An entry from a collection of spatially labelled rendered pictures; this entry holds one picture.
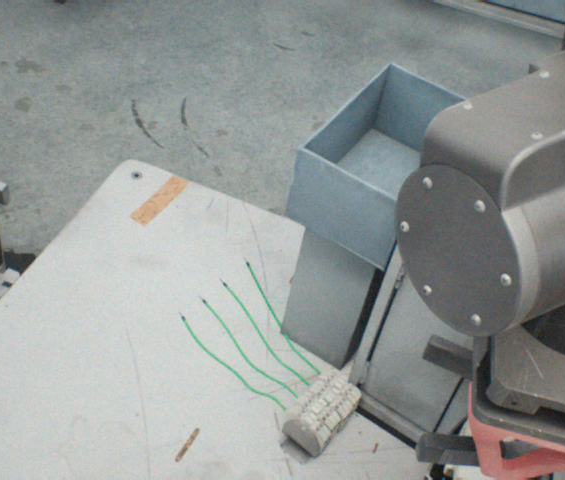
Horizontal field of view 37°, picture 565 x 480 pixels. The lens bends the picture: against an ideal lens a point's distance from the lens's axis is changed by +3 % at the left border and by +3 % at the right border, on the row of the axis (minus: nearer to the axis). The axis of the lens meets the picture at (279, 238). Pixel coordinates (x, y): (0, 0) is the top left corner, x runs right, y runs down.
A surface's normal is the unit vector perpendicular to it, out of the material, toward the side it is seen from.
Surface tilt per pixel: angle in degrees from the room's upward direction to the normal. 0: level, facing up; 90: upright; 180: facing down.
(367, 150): 0
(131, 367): 0
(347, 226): 90
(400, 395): 90
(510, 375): 1
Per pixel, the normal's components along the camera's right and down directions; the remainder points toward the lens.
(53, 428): 0.15, -0.67
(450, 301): -0.85, 0.29
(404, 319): -0.54, 0.56
